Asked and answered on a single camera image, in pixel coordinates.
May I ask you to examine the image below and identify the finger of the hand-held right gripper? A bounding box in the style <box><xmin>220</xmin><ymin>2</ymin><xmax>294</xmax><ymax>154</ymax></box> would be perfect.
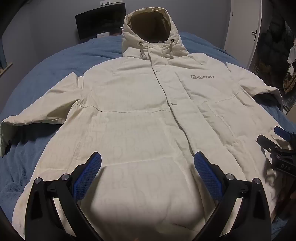
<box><xmin>274</xmin><ymin>126</ymin><xmax>296</xmax><ymax>141</ymax></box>
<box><xmin>257</xmin><ymin>134</ymin><xmax>281</xmax><ymax>154</ymax></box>

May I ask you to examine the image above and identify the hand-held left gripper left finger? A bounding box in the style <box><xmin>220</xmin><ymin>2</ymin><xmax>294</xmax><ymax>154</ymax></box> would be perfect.
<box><xmin>24</xmin><ymin>152</ymin><xmax>104</xmax><ymax>241</ymax></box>

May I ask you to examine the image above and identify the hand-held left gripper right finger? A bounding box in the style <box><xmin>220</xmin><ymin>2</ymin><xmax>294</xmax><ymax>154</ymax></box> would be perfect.
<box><xmin>194</xmin><ymin>152</ymin><xmax>271</xmax><ymax>241</ymax></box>

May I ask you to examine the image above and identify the white hooded jacket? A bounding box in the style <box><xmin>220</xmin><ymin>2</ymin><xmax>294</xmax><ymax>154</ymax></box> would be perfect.
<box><xmin>0</xmin><ymin>7</ymin><xmax>293</xmax><ymax>241</ymax></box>

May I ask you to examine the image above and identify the camouflage cloth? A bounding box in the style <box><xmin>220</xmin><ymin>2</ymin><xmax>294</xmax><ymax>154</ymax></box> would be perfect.
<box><xmin>283</xmin><ymin>67</ymin><xmax>296</xmax><ymax>94</ymax></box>

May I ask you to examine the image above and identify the white hanging cloth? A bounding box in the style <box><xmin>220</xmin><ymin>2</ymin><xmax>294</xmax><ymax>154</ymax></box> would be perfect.
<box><xmin>288</xmin><ymin>44</ymin><xmax>296</xmax><ymax>75</ymax></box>

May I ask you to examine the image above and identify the dark hanging puffer jacket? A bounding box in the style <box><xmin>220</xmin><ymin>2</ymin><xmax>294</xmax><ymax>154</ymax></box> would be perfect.
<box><xmin>257</xmin><ymin>14</ymin><xmax>295</xmax><ymax>77</ymax></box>

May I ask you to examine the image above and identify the white door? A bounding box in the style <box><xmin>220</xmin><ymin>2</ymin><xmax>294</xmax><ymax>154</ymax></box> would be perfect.
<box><xmin>223</xmin><ymin>0</ymin><xmax>263</xmax><ymax>70</ymax></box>

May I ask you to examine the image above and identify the blue fleece blanket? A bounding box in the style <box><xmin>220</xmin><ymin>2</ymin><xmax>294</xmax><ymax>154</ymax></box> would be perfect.
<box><xmin>0</xmin><ymin>31</ymin><xmax>296</xmax><ymax>232</ymax></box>

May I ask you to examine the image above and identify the wooden window sill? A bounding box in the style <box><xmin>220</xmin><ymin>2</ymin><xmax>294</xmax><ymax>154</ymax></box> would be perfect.
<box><xmin>0</xmin><ymin>61</ymin><xmax>12</xmax><ymax>76</ymax></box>

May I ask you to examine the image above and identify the black monitor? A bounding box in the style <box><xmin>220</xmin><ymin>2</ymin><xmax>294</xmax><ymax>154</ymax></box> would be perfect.
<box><xmin>75</xmin><ymin>5</ymin><xmax>126</xmax><ymax>40</ymax></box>

